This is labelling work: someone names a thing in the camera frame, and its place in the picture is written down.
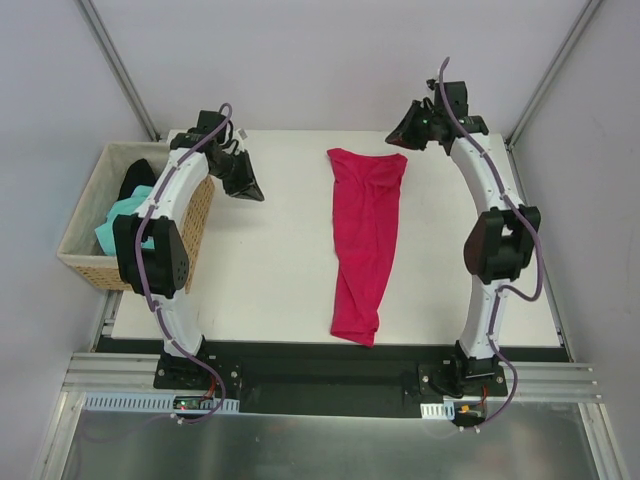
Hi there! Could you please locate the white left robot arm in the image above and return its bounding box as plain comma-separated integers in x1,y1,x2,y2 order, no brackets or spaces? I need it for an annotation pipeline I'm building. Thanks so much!
113,103,265,389

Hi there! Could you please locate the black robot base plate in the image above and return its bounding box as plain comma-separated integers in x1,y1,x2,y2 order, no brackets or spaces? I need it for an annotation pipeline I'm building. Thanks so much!
153,341,507,418

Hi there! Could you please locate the aluminium frame post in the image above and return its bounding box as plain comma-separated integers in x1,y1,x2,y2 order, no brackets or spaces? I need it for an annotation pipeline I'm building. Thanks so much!
505,0,605,151
74,0,161,141

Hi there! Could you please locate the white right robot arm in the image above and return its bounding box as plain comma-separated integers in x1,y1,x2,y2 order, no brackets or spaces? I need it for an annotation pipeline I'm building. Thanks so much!
386,79,543,395

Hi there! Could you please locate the left white cable duct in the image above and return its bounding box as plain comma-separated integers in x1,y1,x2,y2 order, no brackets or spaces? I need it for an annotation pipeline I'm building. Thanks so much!
84,393,240,415

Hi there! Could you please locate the teal t shirt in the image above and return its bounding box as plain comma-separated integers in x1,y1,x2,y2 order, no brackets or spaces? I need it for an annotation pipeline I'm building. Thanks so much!
94,185,159,257

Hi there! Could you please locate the right aluminium frame post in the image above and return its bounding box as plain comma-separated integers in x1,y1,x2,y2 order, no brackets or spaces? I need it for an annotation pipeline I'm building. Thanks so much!
505,0,605,151

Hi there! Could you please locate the pink t shirt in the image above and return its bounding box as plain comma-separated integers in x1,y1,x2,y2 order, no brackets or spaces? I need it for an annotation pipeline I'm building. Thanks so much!
327,148,407,348

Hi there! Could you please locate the wicker laundry basket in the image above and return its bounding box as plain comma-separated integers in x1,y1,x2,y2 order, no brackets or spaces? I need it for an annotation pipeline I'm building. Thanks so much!
57,142,215,291

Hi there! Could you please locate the left aluminium frame post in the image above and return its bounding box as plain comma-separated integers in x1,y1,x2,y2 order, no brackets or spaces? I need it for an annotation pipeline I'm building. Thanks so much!
74,0,161,141

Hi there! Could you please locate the right white cable duct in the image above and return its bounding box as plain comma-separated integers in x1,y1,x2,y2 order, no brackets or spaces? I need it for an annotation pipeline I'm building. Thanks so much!
420,401,455,421

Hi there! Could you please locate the white cable duct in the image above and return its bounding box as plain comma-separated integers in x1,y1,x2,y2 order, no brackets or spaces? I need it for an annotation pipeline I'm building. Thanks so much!
84,393,240,415
420,401,455,421

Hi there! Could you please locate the black t shirt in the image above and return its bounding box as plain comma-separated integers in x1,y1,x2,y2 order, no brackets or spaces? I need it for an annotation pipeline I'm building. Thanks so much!
118,158,157,200

